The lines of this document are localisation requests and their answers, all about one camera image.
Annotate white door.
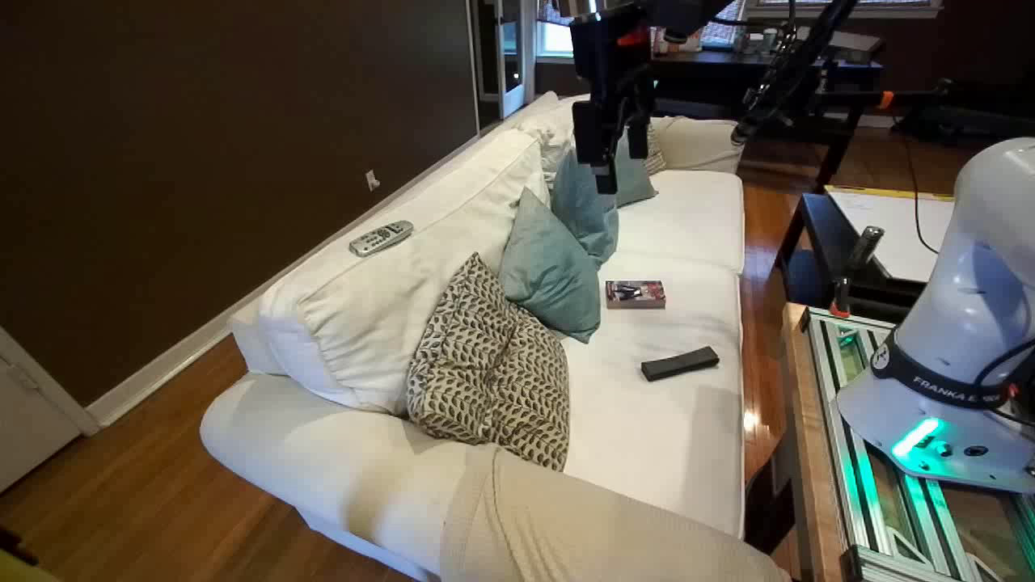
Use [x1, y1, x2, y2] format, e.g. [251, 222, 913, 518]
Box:
[0, 325, 102, 496]

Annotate black low table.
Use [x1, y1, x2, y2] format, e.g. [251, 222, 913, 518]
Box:
[773, 191, 932, 325]

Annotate grey remote control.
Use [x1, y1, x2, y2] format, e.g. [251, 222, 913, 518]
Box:
[347, 217, 417, 262]

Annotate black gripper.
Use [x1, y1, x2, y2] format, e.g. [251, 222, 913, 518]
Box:
[568, 95, 656, 199]

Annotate leaf patterned pillow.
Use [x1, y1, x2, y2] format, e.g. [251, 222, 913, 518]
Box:
[401, 254, 577, 475]

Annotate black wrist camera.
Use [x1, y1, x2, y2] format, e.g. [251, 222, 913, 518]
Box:
[568, 9, 656, 105]

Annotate white sofa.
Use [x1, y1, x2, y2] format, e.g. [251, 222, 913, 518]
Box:
[196, 90, 750, 578]

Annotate teal pillow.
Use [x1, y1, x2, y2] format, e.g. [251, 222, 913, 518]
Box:
[611, 137, 660, 210]
[547, 149, 624, 269]
[494, 187, 605, 347]

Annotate aluminium frame robot table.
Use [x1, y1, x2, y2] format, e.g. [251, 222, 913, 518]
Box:
[800, 303, 1035, 582]

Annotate black remote control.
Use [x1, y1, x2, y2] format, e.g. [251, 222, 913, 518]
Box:
[636, 342, 722, 384]

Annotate black desk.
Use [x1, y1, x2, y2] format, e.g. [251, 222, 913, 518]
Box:
[642, 28, 888, 193]

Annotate white sofa back cushion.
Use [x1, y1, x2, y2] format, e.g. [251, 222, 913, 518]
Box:
[255, 127, 554, 416]

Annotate beige sofa armrest cover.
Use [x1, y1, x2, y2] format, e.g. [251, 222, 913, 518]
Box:
[436, 442, 791, 582]

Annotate white floor mat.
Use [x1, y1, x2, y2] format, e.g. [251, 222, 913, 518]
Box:
[821, 184, 958, 288]

